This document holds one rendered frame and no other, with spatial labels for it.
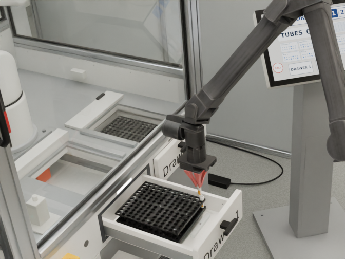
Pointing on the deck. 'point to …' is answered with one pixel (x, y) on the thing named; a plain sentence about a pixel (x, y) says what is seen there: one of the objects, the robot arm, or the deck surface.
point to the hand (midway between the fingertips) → (198, 184)
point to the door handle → (3, 129)
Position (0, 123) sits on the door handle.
